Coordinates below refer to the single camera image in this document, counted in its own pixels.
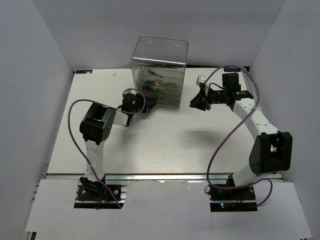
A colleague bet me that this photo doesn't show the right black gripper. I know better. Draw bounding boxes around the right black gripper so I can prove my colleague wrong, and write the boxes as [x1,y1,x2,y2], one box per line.
[189,86,228,111]

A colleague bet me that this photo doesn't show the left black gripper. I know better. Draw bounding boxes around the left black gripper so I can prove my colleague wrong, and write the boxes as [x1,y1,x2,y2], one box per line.
[130,92,157,115]

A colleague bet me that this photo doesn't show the green black screwdriver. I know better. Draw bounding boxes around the green black screwdriver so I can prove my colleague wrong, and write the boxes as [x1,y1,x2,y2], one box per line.
[147,69,164,78]
[161,82,176,87]
[142,84,164,91]

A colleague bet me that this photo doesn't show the orange handled pliers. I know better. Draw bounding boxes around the orange handled pliers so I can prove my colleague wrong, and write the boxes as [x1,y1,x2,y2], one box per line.
[144,79,163,86]

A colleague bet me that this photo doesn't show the clear plastic drawer cabinet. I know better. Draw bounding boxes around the clear plastic drawer cabinet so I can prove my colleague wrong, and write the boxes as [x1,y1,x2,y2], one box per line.
[131,35,189,108]

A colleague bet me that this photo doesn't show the clear hinged cabinet lid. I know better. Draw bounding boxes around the clear hinged cabinet lid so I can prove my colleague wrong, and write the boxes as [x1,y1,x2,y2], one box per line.
[131,35,189,68]

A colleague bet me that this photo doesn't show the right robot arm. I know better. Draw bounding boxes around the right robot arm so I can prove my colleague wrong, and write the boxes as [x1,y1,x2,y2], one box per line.
[190,72,293,200]

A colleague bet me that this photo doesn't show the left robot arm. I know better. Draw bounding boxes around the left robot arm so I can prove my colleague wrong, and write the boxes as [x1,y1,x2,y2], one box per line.
[79,92,157,200]

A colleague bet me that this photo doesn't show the right blue label sticker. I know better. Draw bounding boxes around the right blue label sticker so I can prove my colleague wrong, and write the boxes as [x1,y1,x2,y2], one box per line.
[223,67,241,73]

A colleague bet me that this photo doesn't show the blue label sticker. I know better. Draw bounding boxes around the blue label sticker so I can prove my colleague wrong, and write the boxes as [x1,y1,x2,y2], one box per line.
[223,67,241,73]
[75,69,93,74]

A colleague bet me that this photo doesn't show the left blue label sticker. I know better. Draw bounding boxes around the left blue label sticker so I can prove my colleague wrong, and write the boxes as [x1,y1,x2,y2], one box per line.
[75,69,93,74]

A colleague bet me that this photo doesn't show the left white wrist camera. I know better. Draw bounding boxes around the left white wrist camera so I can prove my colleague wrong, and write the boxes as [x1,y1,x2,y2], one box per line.
[123,88,133,95]

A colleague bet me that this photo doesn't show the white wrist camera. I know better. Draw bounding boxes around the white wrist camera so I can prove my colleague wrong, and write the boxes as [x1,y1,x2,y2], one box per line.
[123,88,133,95]
[196,74,209,96]

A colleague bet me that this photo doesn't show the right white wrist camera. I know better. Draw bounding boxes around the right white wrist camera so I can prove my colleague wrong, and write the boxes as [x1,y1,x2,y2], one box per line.
[196,74,209,96]

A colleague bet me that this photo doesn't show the right aluminium rail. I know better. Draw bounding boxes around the right aluminium rail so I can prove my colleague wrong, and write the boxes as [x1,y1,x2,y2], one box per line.
[235,73,286,184]

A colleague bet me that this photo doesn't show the aluminium rail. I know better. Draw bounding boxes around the aluminium rail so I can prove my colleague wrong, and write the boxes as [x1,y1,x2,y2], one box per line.
[44,172,241,182]
[235,73,286,184]

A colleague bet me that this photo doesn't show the front aluminium rail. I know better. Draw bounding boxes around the front aluminium rail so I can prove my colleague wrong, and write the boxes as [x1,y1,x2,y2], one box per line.
[44,172,241,182]

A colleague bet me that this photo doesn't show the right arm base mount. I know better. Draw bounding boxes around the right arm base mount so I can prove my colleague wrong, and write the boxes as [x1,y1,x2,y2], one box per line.
[204,185,258,213]

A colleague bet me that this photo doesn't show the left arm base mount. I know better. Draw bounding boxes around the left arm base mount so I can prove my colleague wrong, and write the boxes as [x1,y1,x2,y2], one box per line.
[74,176,127,210]

